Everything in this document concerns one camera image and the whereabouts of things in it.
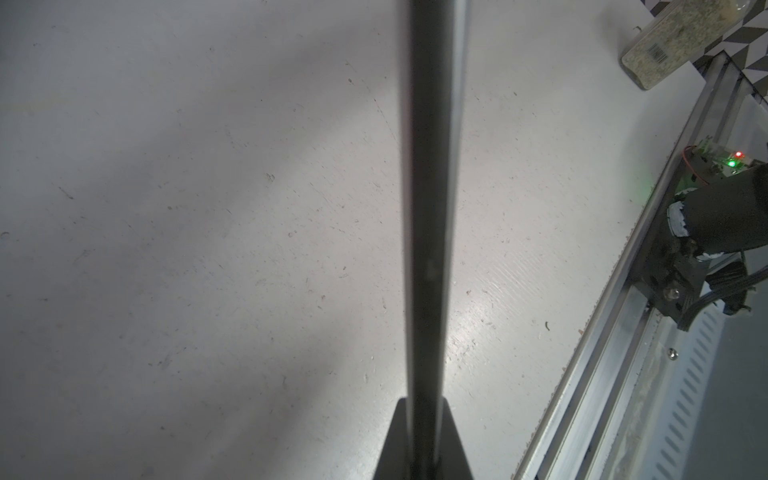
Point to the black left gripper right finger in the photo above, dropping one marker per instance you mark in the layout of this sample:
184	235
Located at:
449	458

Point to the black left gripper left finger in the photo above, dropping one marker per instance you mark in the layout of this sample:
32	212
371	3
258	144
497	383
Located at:
394	463

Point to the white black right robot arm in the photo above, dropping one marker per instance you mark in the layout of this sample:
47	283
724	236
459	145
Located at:
694	227

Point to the small jar black lid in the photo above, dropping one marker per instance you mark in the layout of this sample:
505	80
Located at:
681	30

